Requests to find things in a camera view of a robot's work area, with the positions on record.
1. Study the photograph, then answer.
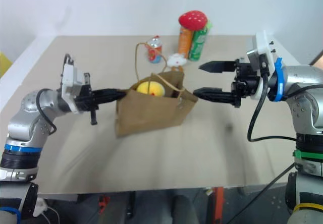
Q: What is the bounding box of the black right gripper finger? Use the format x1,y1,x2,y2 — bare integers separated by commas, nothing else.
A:
198,60,239,74
193,87,237,104

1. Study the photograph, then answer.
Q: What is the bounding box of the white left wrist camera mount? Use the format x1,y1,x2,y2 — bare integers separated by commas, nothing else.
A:
60,62,85,113

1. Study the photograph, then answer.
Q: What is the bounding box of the tall green can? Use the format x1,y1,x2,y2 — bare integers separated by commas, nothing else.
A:
188,28,209,62

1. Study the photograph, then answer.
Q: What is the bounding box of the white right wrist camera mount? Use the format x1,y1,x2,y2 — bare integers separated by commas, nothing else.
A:
246,31,278,101

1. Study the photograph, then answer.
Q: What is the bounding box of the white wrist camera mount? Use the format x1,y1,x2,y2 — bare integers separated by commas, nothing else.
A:
60,62,85,113
246,31,278,101

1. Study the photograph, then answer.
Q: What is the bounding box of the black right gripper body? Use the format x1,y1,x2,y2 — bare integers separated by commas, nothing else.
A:
230,57,262,108

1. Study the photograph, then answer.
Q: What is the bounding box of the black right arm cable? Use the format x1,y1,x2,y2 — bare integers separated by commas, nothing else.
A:
247,54,298,143

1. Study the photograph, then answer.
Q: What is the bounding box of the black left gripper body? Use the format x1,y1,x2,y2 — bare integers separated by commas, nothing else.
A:
74,72,99,126

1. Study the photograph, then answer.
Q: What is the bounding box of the yellow round toy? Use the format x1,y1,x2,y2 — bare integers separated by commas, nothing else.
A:
136,81,166,97

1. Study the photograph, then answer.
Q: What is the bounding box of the small white toy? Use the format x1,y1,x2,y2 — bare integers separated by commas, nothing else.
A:
166,53,188,73

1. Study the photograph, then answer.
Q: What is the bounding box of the small blue red printed can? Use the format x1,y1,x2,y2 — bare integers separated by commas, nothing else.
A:
146,37,163,64

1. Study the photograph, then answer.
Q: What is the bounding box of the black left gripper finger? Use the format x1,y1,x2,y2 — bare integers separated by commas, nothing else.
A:
95,88,127,97
96,94,126,105

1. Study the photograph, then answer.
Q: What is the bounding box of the yellow object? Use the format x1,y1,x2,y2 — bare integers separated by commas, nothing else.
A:
0,52,14,79

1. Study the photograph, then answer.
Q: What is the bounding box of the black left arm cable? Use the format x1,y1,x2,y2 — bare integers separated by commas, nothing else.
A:
36,53,75,136

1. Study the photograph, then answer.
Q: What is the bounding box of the red clamp under table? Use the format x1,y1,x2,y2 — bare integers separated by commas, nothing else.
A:
212,187,226,224

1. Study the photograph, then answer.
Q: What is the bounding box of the red toy strawberry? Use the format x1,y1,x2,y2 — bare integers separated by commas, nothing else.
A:
178,11,213,33

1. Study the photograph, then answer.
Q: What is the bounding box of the white plug with cord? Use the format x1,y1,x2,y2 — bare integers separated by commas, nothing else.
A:
34,197,61,224

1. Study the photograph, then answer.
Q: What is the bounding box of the brown paper bag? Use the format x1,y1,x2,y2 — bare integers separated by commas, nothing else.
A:
115,41,199,138

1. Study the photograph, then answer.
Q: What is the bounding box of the blue right wrist clamp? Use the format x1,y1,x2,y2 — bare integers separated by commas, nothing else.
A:
273,57,286,102

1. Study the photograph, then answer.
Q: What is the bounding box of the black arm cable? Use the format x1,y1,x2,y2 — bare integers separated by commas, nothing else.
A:
36,53,75,136
247,54,298,143

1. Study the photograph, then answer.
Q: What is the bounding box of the black cable under table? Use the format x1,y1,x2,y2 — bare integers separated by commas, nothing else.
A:
227,164,296,224

